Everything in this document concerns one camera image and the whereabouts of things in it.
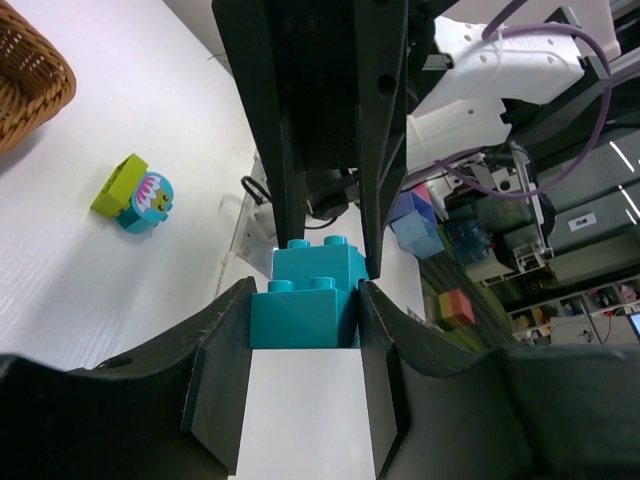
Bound cyan flower face lego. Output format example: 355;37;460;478
116;172;174;234

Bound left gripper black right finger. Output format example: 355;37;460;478
359;281;639;479

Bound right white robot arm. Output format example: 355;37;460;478
212;1;639;278

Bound lime long lego brick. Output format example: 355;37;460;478
91;153;148;218

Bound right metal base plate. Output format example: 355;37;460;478
231;151;278;278

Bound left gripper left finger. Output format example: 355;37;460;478
1;278;255;479

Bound cyan lego cluster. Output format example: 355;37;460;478
250;235;368;350

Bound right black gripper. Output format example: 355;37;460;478
212;1;430;278

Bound brown wicker divided basket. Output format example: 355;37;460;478
1;1;77;154

